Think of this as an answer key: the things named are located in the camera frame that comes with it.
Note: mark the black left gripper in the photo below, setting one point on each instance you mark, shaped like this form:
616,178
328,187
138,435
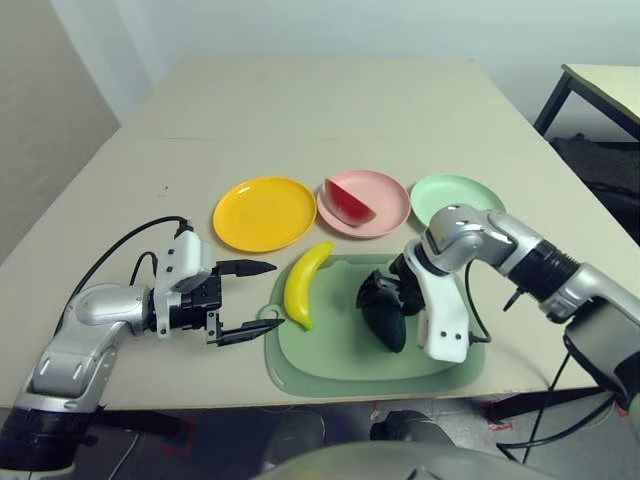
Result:
205,305

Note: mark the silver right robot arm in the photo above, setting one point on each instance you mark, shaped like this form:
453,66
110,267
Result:
500,240

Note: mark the pink plastic plate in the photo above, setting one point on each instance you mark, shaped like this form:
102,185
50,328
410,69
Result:
385,200

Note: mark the dark robot left leg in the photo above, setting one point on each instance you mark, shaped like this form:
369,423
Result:
300,435

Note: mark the light green cutting board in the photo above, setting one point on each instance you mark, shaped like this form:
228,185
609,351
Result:
330,355

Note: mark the dark robot leg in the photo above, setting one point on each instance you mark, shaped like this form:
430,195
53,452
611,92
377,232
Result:
300,435
410,425

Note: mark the black table frame strut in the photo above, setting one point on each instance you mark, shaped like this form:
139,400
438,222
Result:
145,422
525,405

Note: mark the red toy watermelon slice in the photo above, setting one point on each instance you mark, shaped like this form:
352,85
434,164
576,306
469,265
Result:
350,205

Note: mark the mint green plastic plate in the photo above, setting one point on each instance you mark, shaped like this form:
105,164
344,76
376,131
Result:
445,195

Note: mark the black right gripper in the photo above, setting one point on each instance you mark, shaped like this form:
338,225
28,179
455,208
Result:
410,287

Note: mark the yellow toy banana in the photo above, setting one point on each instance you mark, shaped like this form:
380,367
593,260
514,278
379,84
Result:
297,295

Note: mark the dark robot right leg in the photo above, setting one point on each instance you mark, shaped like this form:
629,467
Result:
410,425

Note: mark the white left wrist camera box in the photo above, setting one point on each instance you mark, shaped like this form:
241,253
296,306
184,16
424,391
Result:
182,260

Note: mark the yellow plastic plate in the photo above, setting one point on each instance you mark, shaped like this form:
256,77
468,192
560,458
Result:
265,215

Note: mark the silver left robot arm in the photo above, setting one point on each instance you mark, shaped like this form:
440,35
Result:
95,310

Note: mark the dark green toy avocado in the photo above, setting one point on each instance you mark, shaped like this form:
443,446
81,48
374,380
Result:
390,330

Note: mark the large translucent green cutting mat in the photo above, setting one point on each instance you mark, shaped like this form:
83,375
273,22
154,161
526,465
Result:
350,390

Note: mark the beige side table black frame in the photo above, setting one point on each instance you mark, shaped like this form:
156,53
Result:
610,85

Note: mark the grey-green robot torso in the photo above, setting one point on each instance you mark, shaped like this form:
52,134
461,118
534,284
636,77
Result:
390,465

